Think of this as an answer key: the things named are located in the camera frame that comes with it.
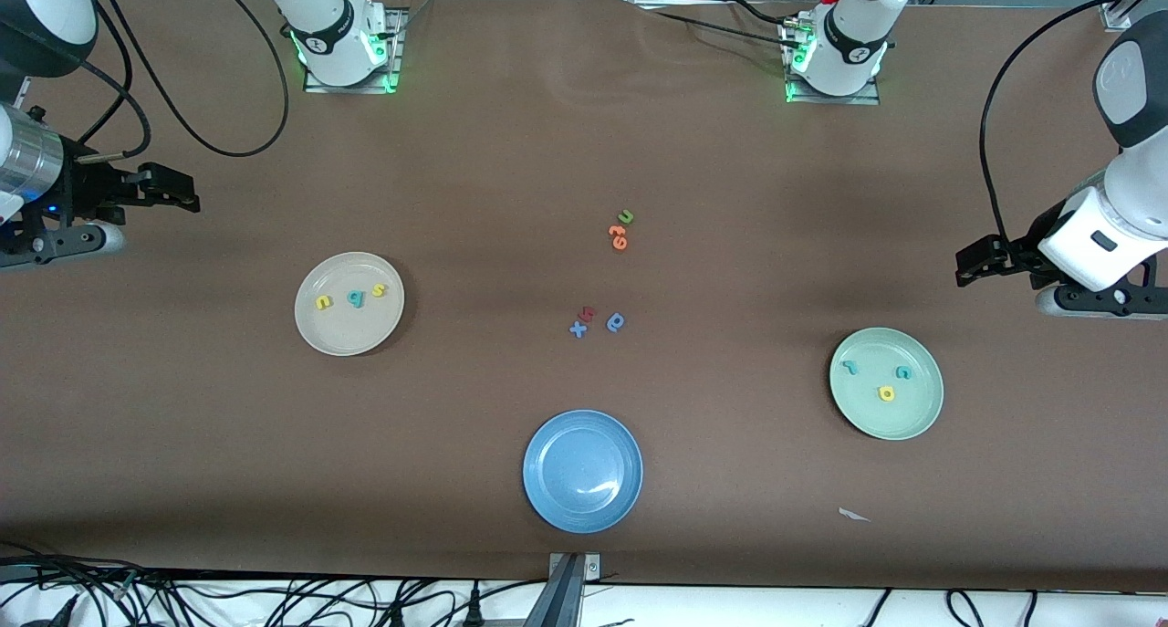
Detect pale green plate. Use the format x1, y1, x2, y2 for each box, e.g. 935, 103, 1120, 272
829, 327, 944, 442

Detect beige brown plate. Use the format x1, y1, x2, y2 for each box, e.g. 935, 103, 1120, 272
294, 251, 406, 357

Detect blue plate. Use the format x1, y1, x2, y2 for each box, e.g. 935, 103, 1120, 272
522, 410, 644, 535

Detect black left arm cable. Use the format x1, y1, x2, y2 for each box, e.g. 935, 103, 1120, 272
979, 0, 1168, 245

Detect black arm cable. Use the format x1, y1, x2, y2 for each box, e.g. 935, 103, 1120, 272
0, 0, 292, 164
979, 0, 1168, 245

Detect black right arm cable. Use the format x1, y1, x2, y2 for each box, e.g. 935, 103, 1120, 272
0, 0, 292, 164

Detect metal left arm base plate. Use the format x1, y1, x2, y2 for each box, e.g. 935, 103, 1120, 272
783, 20, 882, 107

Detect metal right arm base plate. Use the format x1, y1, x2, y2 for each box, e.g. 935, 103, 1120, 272
303, 6, 405, 95

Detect black base cable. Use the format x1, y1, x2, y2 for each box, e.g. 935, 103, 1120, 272
650, 10, 808, 53
725, 0, 808, 30

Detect thick black floor cable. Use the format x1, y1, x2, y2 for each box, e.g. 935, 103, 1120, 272
0, 554, 138, 584

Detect metal table edge bracket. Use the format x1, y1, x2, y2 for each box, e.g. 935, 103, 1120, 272
547, 552, 601, 627

